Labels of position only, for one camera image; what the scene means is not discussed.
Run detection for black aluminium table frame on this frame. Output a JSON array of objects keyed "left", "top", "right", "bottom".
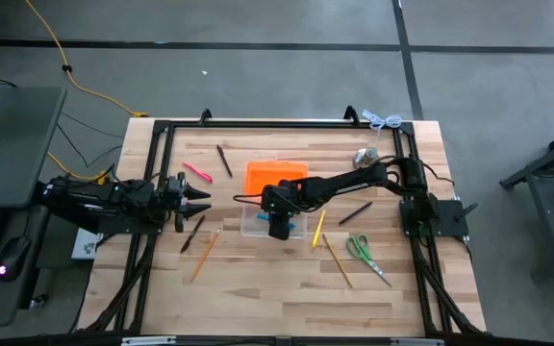
[{"left": 77, "top": 106, "right": 488, "bottom": 337}]

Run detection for dark grey desk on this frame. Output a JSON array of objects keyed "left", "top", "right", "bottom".
[{"left": 0, "top": 86, "right": 69, "bottom": 328}]

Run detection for yellow extension cable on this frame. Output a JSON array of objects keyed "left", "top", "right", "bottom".
[{"left": 24, "top": 0, "right": 150, "bottom": 185}]

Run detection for pink highlighter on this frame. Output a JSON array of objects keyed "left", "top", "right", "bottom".
[{"left": 182, "top": 161, "right": 214, "bottom": 185}]

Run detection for black computer mouse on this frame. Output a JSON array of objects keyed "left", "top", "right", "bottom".
[{"left": 0, "top": 235, "right": 32, "bottom": 283}]

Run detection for black pen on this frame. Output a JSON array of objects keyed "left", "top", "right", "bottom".
[
  {"left": 338, "top": 201, "right": 374, "bottom": 227},
  {"left": 179, "top": 214, "right": 207, "bottom": 255},
  {"left": 215, "top": 144, "right": 234, "bottom": 179}
]

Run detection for orange pencil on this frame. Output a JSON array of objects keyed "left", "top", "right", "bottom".
[{"left": 189, "top": 227, "right": 222, "bottom": 284}]

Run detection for blue pen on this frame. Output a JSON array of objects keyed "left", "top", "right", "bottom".
[{"left": 256, "top": 213, "right": 297, "bottom": 228}]

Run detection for white printed box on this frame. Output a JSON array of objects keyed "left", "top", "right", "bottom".
[{"left": 70, "top": 228, "right": 104, "bottom": 260}]

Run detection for white cable bundle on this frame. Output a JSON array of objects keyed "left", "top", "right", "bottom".
[{"left": 361, "top": 109, "right": 403, "bottom": 148}]

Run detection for clear box with orange lid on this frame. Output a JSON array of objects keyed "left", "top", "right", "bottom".
[{"left": 239, "top": 160, "right": 311, "bottom": 240}]

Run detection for yellow pencil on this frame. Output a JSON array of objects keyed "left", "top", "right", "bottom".
[{"left": 321, "top": 233, "right": 355, "bottom": 289}]

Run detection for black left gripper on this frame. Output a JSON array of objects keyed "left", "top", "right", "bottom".
[{"left": 164, "top": 171, "right": 213, "bottom": 235}]

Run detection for green handled scissors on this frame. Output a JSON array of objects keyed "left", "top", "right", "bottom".
[{"left": 344, "top": 233, "right": 393, "bottom": 288}]

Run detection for yellow highlighter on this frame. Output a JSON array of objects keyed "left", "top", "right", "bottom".
[{"left": 311, "top": 209, "right": 327, "bottom": 250}]

